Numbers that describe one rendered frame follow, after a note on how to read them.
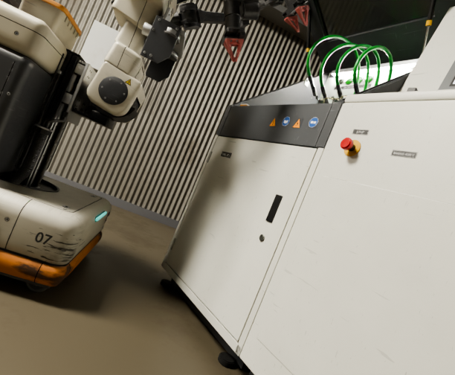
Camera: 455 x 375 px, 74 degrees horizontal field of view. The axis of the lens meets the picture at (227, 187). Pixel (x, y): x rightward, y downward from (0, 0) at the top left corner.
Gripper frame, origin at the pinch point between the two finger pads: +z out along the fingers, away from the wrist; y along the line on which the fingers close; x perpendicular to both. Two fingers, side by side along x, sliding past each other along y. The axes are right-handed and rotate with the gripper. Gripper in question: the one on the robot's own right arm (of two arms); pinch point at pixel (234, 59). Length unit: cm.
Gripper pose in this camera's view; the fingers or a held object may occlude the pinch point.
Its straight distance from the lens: 119.9
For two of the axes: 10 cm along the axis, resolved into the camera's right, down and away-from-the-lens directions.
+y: -2.0, -0.6, 9.8
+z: 0.7, 9.9, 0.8
